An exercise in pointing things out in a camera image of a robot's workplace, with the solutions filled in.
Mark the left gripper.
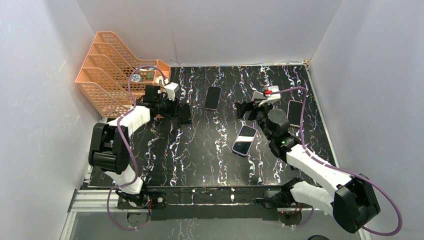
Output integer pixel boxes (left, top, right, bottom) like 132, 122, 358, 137
156, 93, 181, 120

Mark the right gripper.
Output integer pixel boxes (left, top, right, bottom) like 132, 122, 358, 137
234, 98, 274, 141

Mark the phone with clear pink case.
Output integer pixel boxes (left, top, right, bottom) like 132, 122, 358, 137
203, 86, 222, 110

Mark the phone with lilac case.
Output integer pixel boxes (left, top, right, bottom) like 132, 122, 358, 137
231, 125, 257, 157

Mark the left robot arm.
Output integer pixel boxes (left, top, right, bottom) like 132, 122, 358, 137
88, 82, 192, 208

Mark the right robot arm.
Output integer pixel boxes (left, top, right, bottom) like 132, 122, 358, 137
234, 101, 381, 234

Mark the phone with beige case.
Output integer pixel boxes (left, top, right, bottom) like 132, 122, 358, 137
287, 100, 303, 128

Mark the round tape roll in organizer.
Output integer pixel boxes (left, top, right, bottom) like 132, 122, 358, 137
130, 73, 142, 83

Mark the orange mesh desk organizer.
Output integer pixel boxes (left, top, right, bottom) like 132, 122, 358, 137
75, 31, 171, 118

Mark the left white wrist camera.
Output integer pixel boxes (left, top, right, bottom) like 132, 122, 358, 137
163, 82, 180, 101

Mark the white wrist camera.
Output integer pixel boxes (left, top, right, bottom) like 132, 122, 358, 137
163, 82, 180, 101
251, 85, 281, 107

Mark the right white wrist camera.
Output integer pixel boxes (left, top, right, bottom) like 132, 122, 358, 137
251, 85, 281, 107

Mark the aluminium rail frame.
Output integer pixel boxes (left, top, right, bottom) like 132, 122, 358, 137
67, 189, 120, 214

